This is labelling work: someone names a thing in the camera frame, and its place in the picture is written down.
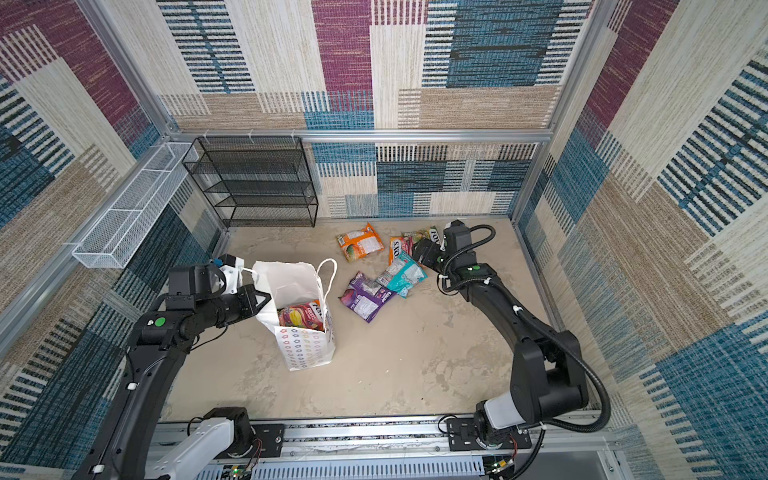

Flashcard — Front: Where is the teal snack bag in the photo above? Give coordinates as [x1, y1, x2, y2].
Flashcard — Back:
[375, 252, 427, 298]

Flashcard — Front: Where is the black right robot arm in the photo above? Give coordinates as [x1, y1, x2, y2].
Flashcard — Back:
[413, 220, 612, 449]

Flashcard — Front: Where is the black wire mesh shelf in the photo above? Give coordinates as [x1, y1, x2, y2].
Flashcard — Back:
[182, 136, 319, 228]

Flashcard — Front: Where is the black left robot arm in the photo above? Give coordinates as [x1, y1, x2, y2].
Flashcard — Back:
[74, 263, 272, 479]

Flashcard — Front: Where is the orange snack bag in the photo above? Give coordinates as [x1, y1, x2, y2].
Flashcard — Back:
[336, 223, 385, 262]

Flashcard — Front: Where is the white printed paper bag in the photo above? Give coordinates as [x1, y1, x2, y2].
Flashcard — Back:
[248, 258, 338, 371]

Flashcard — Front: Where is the pink fruits candy bag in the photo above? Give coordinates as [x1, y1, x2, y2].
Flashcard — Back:
[278, 300, 325, 332]
[388, 235, 413, 265]

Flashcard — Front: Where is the white wire mesh basket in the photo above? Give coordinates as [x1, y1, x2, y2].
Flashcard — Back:
[72, 142, 191, 269]

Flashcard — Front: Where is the small green Fox's candy bag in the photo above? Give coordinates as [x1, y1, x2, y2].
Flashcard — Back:
[409, 226, 441, 245]

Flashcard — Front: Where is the purple snack bag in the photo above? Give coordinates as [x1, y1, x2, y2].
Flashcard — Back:
[339, 271, 396, 323]

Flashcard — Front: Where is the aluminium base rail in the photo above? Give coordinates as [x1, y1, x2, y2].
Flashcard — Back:
[101, 413, 625, 480]

